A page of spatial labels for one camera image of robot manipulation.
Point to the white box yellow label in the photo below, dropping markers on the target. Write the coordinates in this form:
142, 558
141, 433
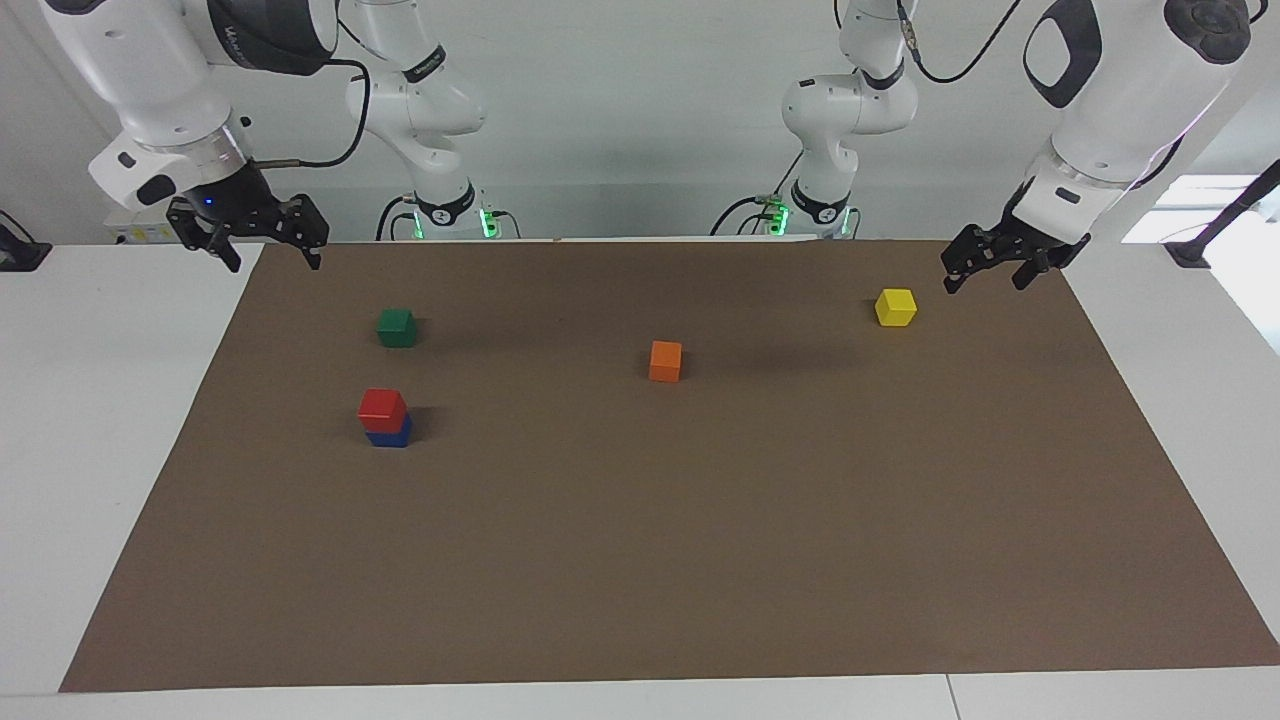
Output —
140, 232

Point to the black table clamp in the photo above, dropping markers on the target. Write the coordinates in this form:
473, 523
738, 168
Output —
20, 252

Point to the black angled stand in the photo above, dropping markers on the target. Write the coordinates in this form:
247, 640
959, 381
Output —
1215, 225

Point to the yellow wooden block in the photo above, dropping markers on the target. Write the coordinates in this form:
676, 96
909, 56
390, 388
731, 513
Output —
895, 307

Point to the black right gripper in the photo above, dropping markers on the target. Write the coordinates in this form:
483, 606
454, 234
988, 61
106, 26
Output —
232, 200

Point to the red wooden block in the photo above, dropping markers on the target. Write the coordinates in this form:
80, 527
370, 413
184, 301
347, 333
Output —
382, 409

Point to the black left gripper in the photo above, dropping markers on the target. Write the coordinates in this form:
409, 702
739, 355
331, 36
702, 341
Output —
1035, 228

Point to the green wooden block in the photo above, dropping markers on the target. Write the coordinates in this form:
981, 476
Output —
397, 328

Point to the blue wooden block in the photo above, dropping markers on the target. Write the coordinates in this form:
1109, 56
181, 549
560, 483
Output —
392, 437

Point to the orange wooden block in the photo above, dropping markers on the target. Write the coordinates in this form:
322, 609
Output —
665, 361

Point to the brown paper mat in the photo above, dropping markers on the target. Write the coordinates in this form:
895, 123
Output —
650, 540

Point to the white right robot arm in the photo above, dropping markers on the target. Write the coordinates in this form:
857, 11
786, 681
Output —
150, 70

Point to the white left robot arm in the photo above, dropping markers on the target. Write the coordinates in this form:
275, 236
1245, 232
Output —
1130, 90

